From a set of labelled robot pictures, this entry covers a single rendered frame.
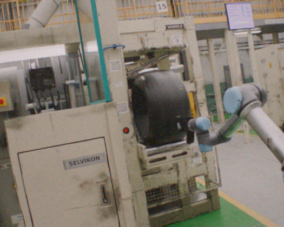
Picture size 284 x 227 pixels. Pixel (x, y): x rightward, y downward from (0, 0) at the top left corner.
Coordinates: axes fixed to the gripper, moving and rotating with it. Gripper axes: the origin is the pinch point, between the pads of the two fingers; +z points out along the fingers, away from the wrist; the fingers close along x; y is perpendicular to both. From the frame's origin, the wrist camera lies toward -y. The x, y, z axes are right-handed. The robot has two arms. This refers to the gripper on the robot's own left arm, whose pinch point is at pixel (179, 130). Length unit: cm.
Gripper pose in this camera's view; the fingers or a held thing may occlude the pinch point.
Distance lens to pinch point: 181.6
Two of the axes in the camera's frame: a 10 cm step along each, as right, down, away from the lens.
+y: -1.9, -9.8, 0.6
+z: -2.7, 1.2, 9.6
